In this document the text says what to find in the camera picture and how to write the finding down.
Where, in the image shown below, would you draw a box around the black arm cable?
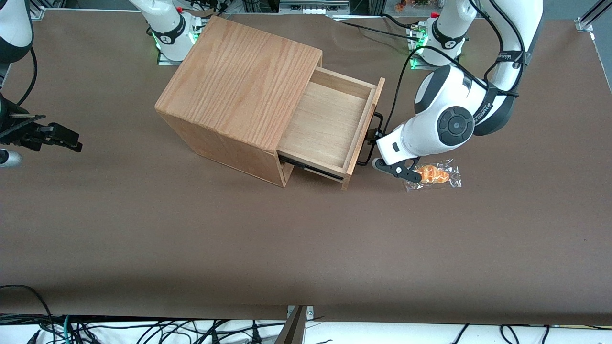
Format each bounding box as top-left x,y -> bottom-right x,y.
17,47 -> 38,107
382,0 -> 529,137

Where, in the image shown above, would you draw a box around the plastic wrapped bread roll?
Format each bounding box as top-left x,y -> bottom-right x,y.
404,159 -> 462,193

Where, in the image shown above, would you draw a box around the silver corner frame profile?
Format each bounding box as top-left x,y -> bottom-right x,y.
575,0 -> 612,33

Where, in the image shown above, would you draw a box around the wooden drawer with black handle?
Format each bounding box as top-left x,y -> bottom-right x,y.
277,67 -> 386,191

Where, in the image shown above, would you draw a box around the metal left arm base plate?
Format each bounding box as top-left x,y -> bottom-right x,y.
410,55 -> 461,71

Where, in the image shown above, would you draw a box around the orange background objects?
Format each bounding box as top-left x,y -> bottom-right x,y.
394,0 -> 432,13

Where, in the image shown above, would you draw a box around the grey equipment box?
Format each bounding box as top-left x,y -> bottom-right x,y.
279,0 -> 351,15

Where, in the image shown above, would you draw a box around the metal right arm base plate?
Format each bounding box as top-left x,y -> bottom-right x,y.
157,47 -> 195,66

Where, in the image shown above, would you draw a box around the dark teal round object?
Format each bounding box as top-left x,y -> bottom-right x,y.
0,284 -> 56,344

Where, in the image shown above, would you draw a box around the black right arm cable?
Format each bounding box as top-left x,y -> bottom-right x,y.
17,47 -> 38,107

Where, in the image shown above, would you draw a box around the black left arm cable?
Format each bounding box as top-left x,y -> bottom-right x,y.
382,0 -> 529,137

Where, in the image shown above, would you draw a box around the oak wooden drawer cabinet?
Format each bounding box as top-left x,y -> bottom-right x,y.
154,15 -> 323,188

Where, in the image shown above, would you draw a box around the black cable across table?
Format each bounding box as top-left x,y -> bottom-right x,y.
334,13 -> 414,39

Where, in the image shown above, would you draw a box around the brown slanted post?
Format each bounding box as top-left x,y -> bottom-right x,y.
274,306 -> 307,344

